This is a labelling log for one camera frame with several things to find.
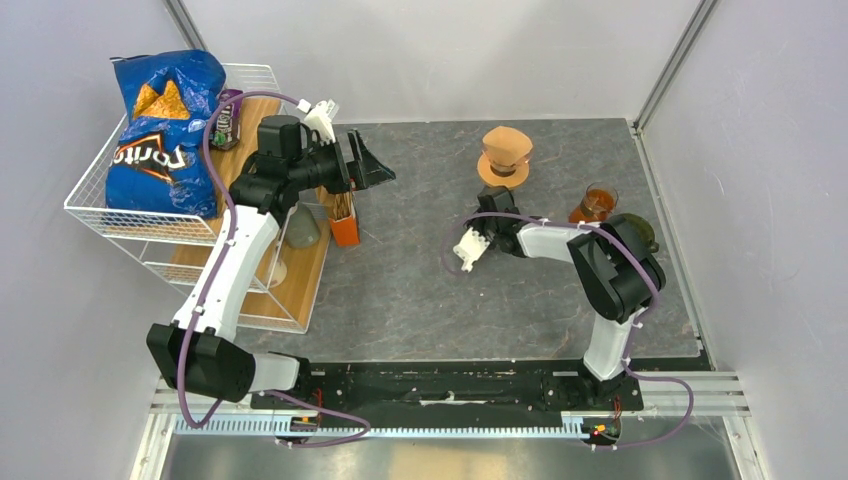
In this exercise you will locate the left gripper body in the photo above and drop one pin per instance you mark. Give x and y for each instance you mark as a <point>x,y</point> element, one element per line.
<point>333,174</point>

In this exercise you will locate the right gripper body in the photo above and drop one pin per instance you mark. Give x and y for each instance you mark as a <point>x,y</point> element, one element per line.
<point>482,223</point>

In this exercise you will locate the clear glass dripper cone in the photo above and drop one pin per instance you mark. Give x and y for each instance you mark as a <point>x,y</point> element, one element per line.
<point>506,161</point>

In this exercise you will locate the brown paper coffee filter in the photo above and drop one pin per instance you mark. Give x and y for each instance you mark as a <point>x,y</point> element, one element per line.
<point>505,136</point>

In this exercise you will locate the orange liquid glass beaker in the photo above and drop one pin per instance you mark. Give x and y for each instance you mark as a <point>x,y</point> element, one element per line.
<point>597,204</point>

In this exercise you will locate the dark green ceramic dripper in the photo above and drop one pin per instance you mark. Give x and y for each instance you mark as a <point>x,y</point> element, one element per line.
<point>644,230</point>

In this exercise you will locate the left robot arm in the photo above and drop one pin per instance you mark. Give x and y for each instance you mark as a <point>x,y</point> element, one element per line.
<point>195,352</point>

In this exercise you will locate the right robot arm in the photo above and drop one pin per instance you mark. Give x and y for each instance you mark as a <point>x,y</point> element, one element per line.
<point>618,273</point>

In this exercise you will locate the orange filter holder box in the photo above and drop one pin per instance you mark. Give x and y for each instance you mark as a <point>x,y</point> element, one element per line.
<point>345,231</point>

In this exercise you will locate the cream bottle on shelf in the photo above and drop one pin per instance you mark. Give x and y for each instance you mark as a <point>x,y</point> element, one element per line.
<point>276,270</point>

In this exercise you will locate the purple candy packet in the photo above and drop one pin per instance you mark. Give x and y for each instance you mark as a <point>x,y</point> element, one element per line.
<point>226,131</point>

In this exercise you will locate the blue Doritos chip bag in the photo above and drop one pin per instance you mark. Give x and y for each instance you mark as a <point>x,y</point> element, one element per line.
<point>158,164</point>

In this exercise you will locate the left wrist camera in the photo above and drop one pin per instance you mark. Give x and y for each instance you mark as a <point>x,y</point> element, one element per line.
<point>318,117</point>

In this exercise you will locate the white wire shelf rack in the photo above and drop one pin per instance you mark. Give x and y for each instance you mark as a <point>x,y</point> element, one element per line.
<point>176,247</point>

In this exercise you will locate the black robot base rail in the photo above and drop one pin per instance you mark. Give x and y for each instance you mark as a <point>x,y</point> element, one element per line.
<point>464,394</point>

